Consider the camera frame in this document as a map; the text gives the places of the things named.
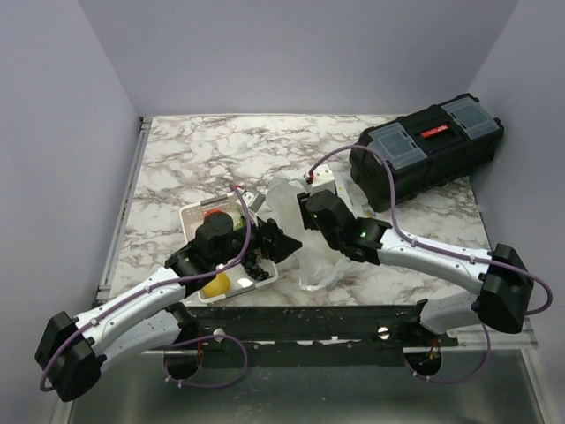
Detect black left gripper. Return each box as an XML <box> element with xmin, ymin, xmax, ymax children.
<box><xmin>214</xmin><ymin>208</ymin><xmax>302</xmax><ymax>268</ymax></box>

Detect dark fake grapes green leaf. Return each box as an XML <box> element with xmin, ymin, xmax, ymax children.
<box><xmin>241</xmin><ymin>251</ymin><xmax>269</xmax><ymax>282</ymax></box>

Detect white plastic bag lemon print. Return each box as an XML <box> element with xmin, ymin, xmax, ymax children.
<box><xmin>266</xmin><ymin>171</ymin><xmax>361</xmax><ymax>292</ymax></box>

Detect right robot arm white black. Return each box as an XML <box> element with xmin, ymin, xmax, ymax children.
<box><xmin>297</xmin><ymin>190</ymin><xmax>533</xmax><ymax>346</ymax></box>

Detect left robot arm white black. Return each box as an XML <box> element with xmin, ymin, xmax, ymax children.
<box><xmin>34</xmin><ymin>211</ymin><xmax>302</xmax><ymax>401</ymax></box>

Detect red fake apple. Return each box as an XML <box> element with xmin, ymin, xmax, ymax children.
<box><xmin>204</xmin><ymin>209</ymin><xmax>222</xmax><ymax>218</ymax></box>

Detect yellow fake pear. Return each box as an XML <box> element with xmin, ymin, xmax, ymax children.
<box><xmin>201</xmin><ymin>273</ymin><xmax>230</xmax><ymax>298</ymax></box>

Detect white perforated plastic tray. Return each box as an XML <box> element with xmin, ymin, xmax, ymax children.
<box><xmin>179</xmin><ymin>193</ymin><xmax>278</xmax><ymax>304</ymax></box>

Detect black toolbox clear lids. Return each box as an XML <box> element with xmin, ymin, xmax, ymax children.
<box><xmin>358</xmin><ymin>93</ymin><xmax>504</xmax><ymax>204</ymax></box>

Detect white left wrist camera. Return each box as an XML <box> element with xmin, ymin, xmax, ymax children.
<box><xmin>243</xmin><ymin>189</ymin><xmax>266</xmax><ymax>213</ymax></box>

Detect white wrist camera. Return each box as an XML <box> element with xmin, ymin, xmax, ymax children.
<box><xmin>304</xmin><ymin>164</ymin><xmax>336</xmax><ymax>195</ymax></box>
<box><xmin>243</xmin><ymin>189</ymin><xmax>266</xmax><ymax>213</ymax></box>

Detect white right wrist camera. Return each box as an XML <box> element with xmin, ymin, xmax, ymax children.
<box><xmin>304</xmin><ymin>164</ymin><xmax>336</xmax><ymax>195</ymax></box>

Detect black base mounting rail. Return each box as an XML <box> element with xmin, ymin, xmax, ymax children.
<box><xmin>165</xmin><ymin>302</ymin><xmax>447</xmax><ymax>368</ymax></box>

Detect aluminium extrusion frame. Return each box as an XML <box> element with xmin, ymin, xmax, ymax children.
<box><xmin>48</xmin><ymin>117</ymin><xmax>154</xmax><ymax>424</ymax></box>

